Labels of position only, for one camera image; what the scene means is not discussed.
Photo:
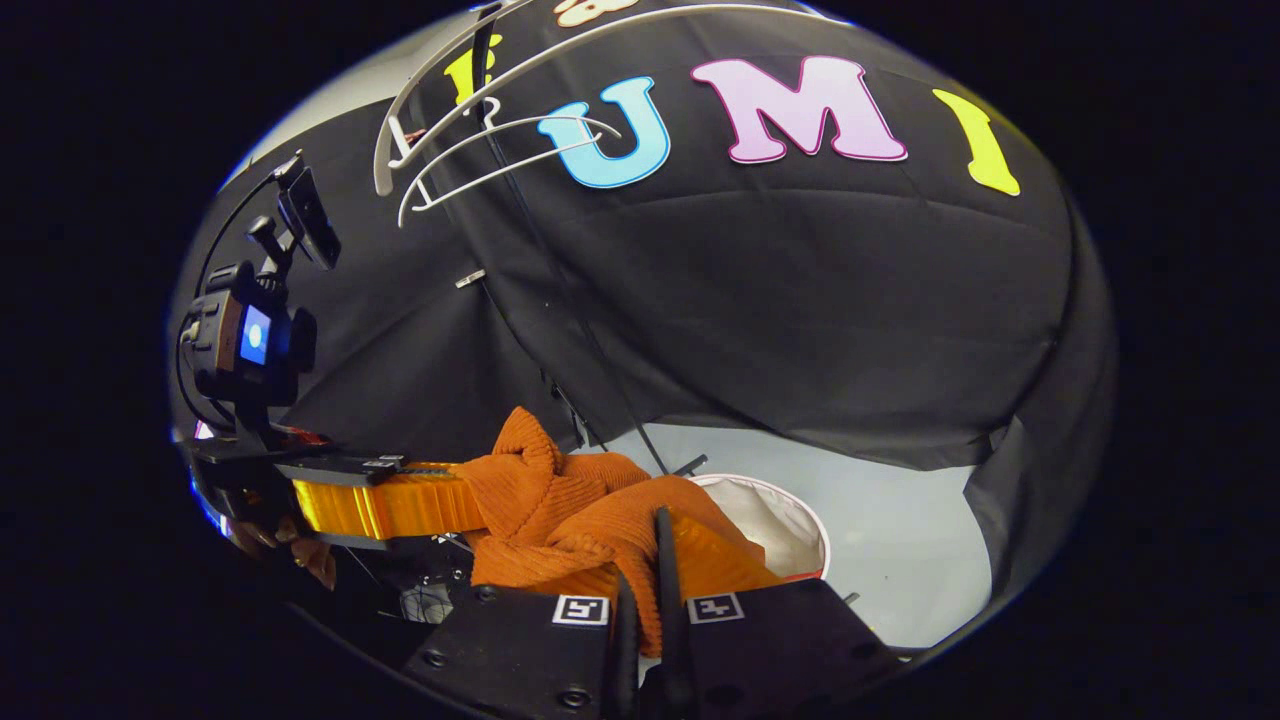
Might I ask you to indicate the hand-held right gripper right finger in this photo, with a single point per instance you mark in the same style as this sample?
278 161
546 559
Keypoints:
770 650

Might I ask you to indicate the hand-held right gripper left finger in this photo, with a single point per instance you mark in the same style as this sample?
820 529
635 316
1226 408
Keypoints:
520 650

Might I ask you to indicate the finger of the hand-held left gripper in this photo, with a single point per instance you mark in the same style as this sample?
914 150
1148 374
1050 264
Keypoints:
400 505
425 585

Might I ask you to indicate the white laundry hamper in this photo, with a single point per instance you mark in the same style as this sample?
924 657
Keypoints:
775 520

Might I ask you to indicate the white clothes hanger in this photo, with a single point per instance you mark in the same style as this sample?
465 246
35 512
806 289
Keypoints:
382 165
560 116

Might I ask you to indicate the black clothes rack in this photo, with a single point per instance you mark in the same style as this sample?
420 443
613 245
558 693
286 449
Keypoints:
483 60

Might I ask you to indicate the silver backdrop clip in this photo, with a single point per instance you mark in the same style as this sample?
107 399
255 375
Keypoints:
470 278

